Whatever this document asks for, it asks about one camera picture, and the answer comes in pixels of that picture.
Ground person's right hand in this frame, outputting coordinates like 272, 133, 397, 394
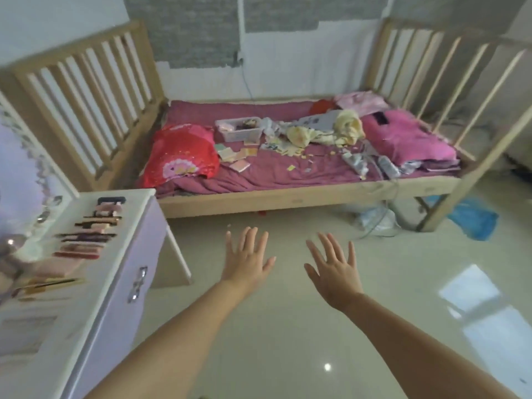
304, 232, 366, 314

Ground person's left hand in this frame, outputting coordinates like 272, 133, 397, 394
220, 226, 277, 294

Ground thin gold makeup brush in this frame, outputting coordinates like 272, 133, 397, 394
18, 295, 74, 303

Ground gold handle makeup brush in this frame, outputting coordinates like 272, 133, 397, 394
11, 284, 47, 298

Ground white round bottle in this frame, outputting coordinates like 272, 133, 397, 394
0, 234, 27, 258

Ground dark square foundation bottle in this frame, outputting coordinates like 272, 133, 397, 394
0, 255, 22, 302

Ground person's right forearm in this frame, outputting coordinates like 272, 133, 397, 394
332, 293, 520, 399

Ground person's left forearm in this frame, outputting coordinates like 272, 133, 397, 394
85, 282, 246, 399

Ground clear plastic bag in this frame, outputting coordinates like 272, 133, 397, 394
353, 203, 402, 237

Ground magenta bed sheet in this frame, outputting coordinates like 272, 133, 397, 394
156, 99, 464, 200

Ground pile of paper cards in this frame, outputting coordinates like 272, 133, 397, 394
216, 136, 310, 173

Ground white power strip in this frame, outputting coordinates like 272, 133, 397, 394
376, 155, 402, 179

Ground clear plastic bin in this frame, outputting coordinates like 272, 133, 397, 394
214, 116, 265, 142

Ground white table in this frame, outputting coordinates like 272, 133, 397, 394
0, 188, 192, 399

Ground cream yellow cloth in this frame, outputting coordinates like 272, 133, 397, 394
287, 110, 366, 148

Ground blue plastic bag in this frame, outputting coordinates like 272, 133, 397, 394
423, 195, 499, 242

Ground pink pillow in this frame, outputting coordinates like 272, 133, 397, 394
360, 110, 460, 167

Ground light pink garment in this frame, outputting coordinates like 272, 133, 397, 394
332, 91, 390, 117

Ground lilac heart print cloth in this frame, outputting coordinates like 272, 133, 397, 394
0, 93, 80, 287

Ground light wooden bed frame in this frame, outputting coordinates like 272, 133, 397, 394
0, 16, 532, 233

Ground white cable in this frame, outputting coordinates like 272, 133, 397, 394
361, 191, 406, 239

